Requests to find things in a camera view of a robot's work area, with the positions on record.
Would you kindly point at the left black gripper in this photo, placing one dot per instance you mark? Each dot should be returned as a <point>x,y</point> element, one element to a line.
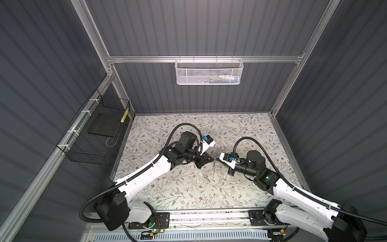
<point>204,159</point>

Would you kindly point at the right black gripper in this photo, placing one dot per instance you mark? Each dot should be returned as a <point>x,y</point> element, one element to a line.
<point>230,171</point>

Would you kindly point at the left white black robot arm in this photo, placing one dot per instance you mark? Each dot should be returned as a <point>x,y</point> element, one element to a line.
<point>117,207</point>

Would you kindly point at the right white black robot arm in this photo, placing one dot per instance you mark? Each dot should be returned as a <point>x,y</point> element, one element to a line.
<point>295,206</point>

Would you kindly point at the white perforated vent strip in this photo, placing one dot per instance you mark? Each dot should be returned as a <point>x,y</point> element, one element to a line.
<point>207,235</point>

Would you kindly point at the white tube in basket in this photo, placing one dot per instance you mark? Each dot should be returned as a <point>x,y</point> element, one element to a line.
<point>229,78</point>

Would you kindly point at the yellow marker pen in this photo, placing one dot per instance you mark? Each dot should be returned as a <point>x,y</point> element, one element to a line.
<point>125,115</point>

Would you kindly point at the black foam pad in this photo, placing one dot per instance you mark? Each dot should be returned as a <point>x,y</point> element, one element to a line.
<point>105,125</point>

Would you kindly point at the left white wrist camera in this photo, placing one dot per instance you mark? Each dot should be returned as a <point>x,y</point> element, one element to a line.
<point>207,143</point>

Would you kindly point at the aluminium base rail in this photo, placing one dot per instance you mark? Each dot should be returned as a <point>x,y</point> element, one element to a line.
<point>208,219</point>

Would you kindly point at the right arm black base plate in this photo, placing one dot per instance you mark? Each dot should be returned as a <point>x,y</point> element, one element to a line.
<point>258,217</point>

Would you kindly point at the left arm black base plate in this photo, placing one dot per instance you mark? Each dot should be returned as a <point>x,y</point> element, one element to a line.
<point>160,220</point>

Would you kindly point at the white wire mesh basket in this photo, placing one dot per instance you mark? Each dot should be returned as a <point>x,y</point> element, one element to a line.
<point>205,71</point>

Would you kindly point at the black wire basket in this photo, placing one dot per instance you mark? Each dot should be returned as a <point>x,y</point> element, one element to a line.
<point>79,146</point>

